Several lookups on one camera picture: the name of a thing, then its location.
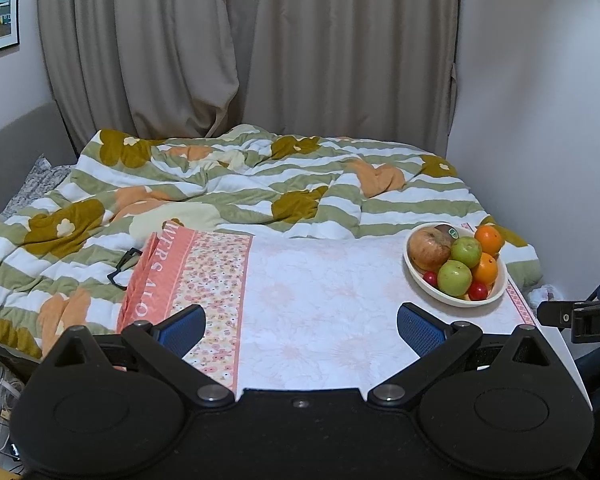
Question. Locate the wrinkled red apple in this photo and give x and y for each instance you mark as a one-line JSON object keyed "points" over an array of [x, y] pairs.
{"points": [[430, 250]]}

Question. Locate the brown kiwi with green sticker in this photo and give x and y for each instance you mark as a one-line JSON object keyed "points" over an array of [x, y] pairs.
{"points": [[447, 231]]}

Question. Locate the white plastic bag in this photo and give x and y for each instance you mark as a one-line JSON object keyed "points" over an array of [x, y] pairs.
{"points": [[542, 292]]}

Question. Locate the black eyeglasses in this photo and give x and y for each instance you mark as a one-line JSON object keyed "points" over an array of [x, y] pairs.
{"points": [[130, 255]]}

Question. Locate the green apple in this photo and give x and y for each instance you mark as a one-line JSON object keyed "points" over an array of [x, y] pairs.
{"points": [[454, 277], [466, 251]]}

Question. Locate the small red plum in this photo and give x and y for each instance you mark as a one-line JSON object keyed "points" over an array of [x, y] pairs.
{"points": [[477, 290], [430, 277]]}

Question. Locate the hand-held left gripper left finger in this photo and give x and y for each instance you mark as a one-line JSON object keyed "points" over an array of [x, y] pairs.
{"points": [[182, 330]]}

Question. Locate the white table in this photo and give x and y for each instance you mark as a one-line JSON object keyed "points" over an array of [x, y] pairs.
{"points": [[555, 345]]}

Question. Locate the beige curtain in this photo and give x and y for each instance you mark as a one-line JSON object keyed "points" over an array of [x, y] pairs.
{"points": [[330, 50]]}

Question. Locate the grey patterned bed sheet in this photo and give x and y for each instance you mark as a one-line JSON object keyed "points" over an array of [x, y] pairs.
{"points": [[40, 180]]}

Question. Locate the pink floral tablecloth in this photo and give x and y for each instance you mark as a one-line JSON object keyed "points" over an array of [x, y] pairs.
{"points": [[320, 300]]}

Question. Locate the green striped flower blanket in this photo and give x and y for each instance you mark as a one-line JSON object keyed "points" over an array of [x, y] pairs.
{"points": [[230, 185]]}

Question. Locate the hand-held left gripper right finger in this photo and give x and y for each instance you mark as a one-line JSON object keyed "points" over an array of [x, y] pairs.
{"points": [[420, 330]]}

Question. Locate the grey padded headboard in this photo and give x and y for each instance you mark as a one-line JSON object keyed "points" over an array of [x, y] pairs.
{"points": [[20, 140]]}

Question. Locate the large orange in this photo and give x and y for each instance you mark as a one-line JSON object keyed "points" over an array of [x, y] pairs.
{"points": [[485, 267], [489, 239]]}

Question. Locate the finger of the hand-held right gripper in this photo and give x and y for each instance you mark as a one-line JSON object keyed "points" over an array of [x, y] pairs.
{"points": [[555, 315]]}

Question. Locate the cream bowl with cartoon print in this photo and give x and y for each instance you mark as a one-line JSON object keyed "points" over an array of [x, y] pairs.
{"points": [[432, 290]]}

